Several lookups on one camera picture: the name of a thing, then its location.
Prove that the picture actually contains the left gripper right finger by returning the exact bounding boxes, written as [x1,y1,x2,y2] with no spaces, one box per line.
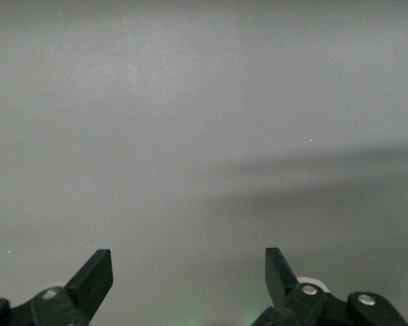
[250,247,408,326]

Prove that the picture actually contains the dark grey table mat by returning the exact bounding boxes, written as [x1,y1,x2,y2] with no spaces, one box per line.
[0,0,408,326]

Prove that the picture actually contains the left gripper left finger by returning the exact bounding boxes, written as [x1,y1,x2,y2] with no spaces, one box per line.
[0,249,114,326]

